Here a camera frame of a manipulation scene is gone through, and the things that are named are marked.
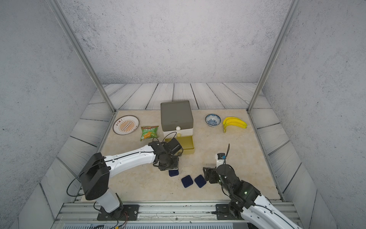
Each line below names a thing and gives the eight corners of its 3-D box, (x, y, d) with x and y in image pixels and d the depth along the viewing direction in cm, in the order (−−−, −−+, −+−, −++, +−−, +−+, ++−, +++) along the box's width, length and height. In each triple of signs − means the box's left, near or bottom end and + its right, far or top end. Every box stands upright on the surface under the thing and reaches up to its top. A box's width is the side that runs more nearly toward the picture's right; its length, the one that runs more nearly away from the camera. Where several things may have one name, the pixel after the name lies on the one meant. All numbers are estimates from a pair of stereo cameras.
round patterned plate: (111, 134, 108) (110, 132, 107) (118, 117, 120) (117, 115, 118) (135, 134, 108) (135, 132, 106) (141, 117, 120) (140, 115, 118)
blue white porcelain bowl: (205, 128, 111) (206, 123, 107) (204, 118, 118) (205, 113, 114) (220, 127, 111) (222, 123, 107) (218, 117, 118) (219, 113, 114)
